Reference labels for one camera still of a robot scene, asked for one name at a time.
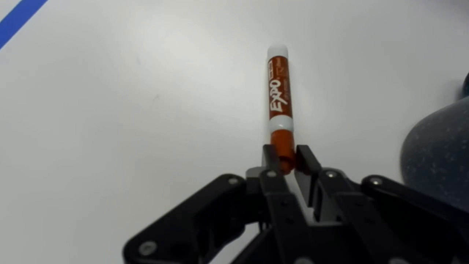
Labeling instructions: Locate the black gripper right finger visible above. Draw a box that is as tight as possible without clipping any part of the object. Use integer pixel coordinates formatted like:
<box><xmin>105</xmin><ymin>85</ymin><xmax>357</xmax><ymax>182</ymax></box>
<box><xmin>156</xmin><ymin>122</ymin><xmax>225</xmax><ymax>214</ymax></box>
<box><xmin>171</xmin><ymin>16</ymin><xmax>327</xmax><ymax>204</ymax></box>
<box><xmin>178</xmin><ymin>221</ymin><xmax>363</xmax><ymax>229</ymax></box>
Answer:
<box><xmin>297</xmin><ymin>145</ymin><xmax>469</xmax><ymax>264</ymax></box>

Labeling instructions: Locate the dark blue mug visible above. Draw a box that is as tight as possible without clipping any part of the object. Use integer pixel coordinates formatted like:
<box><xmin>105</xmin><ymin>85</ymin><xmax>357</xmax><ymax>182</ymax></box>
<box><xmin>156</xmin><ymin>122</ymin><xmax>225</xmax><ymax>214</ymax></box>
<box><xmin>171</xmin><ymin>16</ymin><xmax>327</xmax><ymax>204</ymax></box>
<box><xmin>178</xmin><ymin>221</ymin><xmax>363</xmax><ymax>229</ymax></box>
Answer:
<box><xmin>401</xmin><ymin>75</ymin><xmax>469</xmax><ymax>211</ymax></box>

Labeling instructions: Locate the red Expo marker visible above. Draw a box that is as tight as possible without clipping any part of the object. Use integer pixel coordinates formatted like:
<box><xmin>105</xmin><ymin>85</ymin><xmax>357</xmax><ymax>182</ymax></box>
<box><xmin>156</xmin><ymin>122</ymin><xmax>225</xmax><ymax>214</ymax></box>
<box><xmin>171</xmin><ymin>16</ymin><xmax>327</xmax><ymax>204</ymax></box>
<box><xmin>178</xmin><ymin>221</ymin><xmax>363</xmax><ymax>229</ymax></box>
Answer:
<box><xmin>267</xmin><ymin>45</ymin><xmax>295</xmax><ymax>173</ymax></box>

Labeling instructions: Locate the blue tape strip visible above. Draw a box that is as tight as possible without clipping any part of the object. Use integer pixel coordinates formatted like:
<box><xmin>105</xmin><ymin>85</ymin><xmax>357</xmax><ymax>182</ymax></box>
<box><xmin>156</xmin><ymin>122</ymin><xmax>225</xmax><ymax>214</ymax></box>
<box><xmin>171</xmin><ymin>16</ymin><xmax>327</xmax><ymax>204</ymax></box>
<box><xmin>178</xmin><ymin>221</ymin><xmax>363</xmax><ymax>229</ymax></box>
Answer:
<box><xmin>0</xmin><ymin>0</ymin><xmax>48</xmax><ymax>48</ymax></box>

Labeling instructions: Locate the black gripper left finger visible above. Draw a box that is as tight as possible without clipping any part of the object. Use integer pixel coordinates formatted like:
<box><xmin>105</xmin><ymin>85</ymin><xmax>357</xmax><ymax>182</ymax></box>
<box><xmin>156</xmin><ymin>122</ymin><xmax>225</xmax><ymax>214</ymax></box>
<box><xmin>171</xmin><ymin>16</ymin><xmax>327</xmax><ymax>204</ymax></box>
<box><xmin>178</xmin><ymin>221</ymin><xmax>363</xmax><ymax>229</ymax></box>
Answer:
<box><xmin>122</xmin><ymin>144</ymin><xmax>307</xmax><ymax>264</ymax></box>

